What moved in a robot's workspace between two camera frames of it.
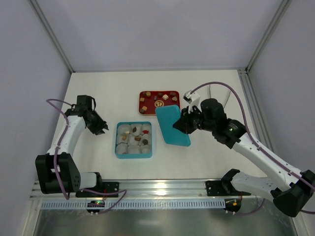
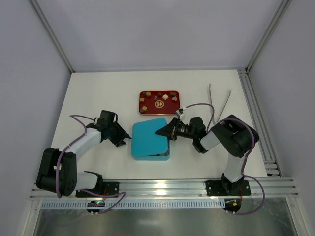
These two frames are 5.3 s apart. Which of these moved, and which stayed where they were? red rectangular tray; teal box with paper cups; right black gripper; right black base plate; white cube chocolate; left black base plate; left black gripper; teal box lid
Moved: teal box lid; right black gripper; left black gripper; teal box with paper cups
Stayed: right black base plate; left black base plate; white cube chocolate; red rectangular tray
